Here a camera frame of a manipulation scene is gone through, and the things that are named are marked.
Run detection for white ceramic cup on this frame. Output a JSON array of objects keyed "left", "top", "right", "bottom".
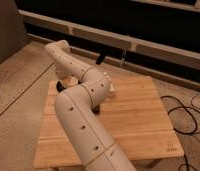
[{"left": 103, "top": 72, "right": 114, "bottom": 97}]

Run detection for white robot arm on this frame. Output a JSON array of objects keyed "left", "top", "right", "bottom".
[{"left": 45, "top": 40, "right": 137, "bottom": 171}]

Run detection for dark ceramic bowl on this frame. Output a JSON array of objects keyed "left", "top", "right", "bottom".
[{"left": 56, "top": 81, "right": 66, "bottom": 92}]

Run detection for black rectangular block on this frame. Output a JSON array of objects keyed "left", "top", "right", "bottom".
[{"left": 92, "top": 105, "right": 100, "bottom": 114}]

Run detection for light wooden table board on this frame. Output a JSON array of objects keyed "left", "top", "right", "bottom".
[{"left": 34, "top": 76, "right": 184, "bottom": 168}]

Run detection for grey cabinet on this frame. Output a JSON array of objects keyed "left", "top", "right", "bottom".
[{"left": 0, "top": 0, "right": 29, "bottom": 63}]

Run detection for white wooden rail frame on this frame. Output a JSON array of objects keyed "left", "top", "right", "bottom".
[{"left": 16, "top": 0, "right": 200, "bottom": 70}]

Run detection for black floor cables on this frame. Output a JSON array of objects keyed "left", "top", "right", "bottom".
[{"left": 160, "top": 93, "right": 200, "bottom": 171}]

